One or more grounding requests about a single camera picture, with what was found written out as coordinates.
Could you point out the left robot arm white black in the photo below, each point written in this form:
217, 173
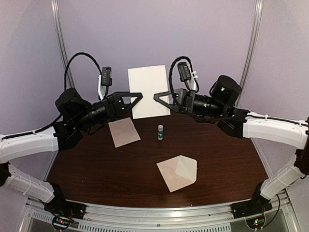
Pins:
78, 116

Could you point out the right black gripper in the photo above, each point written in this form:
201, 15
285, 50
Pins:
182, 97

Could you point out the left aluminium frame post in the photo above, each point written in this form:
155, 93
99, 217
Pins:
59, 32

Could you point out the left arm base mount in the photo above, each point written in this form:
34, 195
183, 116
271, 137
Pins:
64, 214

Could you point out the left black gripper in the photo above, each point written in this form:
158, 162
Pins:
117, 109

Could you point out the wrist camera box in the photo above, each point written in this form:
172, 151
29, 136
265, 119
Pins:
104, 82
188, 77

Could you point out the green white glue stick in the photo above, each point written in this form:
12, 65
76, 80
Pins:
160, 132

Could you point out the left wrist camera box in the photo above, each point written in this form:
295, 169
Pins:
104, 82

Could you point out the aluminium frame post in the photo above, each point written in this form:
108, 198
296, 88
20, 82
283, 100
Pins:
59, 32
257, 17

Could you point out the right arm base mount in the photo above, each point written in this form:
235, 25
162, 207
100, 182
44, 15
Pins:
251, 212

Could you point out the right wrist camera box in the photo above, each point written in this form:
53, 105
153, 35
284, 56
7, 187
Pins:
188, 77

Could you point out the lined letter sheet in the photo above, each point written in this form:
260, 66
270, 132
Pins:
148, 80

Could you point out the right aluminium frame post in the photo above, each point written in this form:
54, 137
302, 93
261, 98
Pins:
257, 17

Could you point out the beige envelope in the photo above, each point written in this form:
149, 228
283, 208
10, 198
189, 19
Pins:
178, 172

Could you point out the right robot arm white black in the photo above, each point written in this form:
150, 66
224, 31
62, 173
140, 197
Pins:
219, 108

